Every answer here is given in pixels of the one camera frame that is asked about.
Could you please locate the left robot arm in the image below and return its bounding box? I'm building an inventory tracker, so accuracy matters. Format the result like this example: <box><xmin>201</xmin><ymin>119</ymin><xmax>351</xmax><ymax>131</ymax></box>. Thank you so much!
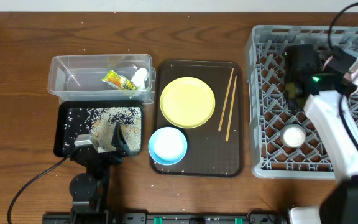
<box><xmin>69</xmin><ymin>124</ymin><xmax>130</xmax><ymax>224</ymax></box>

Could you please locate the dark brown serving tray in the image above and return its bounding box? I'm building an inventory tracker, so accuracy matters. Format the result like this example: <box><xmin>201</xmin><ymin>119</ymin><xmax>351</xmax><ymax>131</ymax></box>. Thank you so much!
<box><xmin>150</xmin><ymin>60</ymin><xmax>244</xmax><ymax>177</ymax></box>

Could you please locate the black plastic tray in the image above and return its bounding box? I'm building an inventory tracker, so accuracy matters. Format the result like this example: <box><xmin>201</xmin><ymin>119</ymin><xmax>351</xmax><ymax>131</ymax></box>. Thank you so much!
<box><xmin>53</xmin><ymin>101</ymin><xmax>143</xmax><ymax>157</ymax></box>

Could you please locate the white napkin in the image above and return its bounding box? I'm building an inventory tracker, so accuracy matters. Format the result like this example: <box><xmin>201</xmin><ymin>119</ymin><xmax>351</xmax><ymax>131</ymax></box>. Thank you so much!
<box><xmin>131</xmin><ymin>68</ymin><xmax>149</xmax><ymax>90</ymax></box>

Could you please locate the spilled rice pile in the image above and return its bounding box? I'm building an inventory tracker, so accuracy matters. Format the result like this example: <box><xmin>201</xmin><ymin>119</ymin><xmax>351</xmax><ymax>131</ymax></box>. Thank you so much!
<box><xmin>60</xmin><ymin>107</ymin><xmax>142</xmax><ymax>156</ymax></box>

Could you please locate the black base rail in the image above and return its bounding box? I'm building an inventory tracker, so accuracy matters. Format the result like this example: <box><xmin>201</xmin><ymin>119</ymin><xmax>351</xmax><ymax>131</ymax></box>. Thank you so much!
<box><xmin>42</xmin><ymin>209</ymin><xmax>289</xmax><ymax>224</ymax></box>

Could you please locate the yellow round plate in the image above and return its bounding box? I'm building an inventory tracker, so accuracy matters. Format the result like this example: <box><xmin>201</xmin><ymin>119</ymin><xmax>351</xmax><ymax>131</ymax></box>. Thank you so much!
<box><xmin>160</xmin><ymin>77</ymin><xmax>216</xmax><ymax>129</ymax></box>

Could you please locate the white paper cup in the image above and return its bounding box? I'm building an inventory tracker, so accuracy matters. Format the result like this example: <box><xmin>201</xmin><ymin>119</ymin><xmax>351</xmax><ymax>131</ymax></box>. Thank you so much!
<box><xmin>280</xmin><ymin>124</ymin><xmax>306</xmax><ymax>148</ymax></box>

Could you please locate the light blue bowl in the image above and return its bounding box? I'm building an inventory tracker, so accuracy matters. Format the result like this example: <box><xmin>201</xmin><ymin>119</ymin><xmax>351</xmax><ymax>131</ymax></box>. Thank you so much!
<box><xmin>148</xmin><ymin>127</ymin><xmax>188</xmax><ymax>166</ymax></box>

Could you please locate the clear plastic bin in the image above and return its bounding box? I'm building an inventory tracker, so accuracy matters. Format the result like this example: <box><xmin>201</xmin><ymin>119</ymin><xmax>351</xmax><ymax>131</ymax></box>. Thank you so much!
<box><xmin>48</xmin><ymin>54</ymin><xmax>156</xmax><ymax>105</ymax></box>

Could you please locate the pink bowl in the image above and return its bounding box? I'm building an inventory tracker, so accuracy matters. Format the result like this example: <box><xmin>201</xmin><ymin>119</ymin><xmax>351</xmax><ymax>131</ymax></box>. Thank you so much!
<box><xmin>323</xmin><ymin>53</ymin><xmax>358</xmax><ymax>94</ymax></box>

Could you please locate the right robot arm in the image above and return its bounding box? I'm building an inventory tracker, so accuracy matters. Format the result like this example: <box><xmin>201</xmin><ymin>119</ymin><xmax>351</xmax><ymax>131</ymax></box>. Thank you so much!
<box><xmin>284</xmin><ymin>44</ymin><xmax>358</xmax><ymax>223</ymax></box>

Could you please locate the green snack wrapper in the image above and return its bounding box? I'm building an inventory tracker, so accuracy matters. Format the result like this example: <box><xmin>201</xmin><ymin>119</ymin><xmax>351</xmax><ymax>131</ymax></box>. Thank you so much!
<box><xmin>101</xmin><ymin>70</ymin><xmax>137</xmax><ymax>90</ymax></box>

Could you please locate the grey dishwasher rack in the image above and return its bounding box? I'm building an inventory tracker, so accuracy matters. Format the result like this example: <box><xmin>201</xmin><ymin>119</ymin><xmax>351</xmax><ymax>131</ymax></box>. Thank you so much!
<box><xmin>246</xmin><ymin>25</ymin><xmax>358</xmax><ymax>180</ymax></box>

